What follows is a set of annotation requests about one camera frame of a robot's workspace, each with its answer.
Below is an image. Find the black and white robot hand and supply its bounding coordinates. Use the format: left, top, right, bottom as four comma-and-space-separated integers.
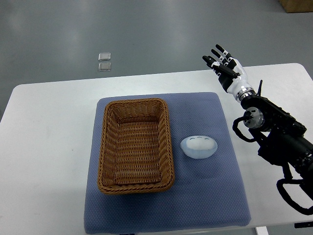
202, 44, 255, 102

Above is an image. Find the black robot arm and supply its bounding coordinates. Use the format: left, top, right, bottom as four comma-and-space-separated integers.
241, 82, 313, 179

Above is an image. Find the brown wicker basket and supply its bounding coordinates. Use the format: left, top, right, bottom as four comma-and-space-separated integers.
97, 98, 175, 195

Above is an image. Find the cardboard box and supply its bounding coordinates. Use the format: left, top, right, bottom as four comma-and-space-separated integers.
279, 0, 313, 13

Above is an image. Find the upper silver floor plate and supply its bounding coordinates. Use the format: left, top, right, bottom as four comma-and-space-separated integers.
98, 52, 111, 61

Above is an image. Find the silver floor plate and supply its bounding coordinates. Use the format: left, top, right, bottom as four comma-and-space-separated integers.
98, 62, 112, 71
98, 52, 111, 61

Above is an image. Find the blue fabric mat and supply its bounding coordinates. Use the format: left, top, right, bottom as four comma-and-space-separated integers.
84, 92, 251, 234

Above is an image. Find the lower silver floor plate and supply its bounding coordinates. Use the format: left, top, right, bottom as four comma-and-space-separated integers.
98, 62, 112, 71

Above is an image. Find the white table leg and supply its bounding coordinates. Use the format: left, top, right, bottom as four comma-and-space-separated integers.
255, 226, 269, 235

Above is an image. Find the black table control panel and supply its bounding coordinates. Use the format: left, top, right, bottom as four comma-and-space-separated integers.
294, 221, 313, 229

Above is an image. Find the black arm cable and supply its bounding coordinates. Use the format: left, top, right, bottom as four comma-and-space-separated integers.
232, 116, 313, 216

